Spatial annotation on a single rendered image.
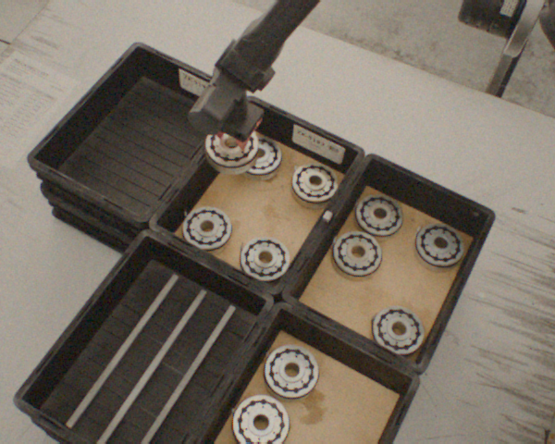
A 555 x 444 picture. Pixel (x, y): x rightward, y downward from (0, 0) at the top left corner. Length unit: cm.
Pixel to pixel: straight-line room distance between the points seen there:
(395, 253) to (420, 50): 169
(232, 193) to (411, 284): 43
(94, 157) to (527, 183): 107
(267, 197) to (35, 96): 71
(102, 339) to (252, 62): 62
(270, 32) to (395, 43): 205
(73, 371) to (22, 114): 76
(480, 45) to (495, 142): 131
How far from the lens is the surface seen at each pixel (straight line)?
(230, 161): 130
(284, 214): 148
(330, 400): 133
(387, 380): 132
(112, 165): 156
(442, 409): 151
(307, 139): 152
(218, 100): 110
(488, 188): 178
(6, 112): 188
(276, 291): 128
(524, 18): 147
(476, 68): 305
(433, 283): 146
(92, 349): 137
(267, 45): 103
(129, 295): 140
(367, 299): 141
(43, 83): 192
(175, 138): 159
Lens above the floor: 210
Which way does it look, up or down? 60 degrees down
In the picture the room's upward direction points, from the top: 8 degrees clockwise
